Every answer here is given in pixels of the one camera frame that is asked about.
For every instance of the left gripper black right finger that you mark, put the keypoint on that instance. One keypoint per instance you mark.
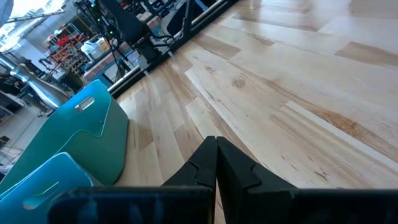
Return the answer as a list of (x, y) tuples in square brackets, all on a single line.
[(236, 174)]

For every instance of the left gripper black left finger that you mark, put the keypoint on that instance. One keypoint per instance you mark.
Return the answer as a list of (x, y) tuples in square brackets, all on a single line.
[(202, 168)]

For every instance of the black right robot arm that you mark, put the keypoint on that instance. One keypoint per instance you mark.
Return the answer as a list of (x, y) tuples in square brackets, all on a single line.
[(127, 21)]

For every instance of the green plastic bin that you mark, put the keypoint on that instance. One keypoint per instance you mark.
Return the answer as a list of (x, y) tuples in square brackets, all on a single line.
[(93, 146)]

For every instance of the white plastic jug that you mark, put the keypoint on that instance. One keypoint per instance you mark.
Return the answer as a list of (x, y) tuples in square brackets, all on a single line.
[(91, 49)]

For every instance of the blue-grey plastic bin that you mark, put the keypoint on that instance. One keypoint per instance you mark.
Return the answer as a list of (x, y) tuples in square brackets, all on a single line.
[(37, 180)]

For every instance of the silver lamp with white shade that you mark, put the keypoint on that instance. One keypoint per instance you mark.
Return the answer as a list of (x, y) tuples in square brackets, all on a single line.
[(40, 90)]

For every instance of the parts shelf with red bins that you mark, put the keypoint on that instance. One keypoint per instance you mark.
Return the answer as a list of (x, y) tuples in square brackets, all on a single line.
[(63, 40)]

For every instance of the black aluminium table frame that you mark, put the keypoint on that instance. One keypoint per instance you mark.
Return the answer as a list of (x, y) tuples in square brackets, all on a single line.
[(188, 18)]

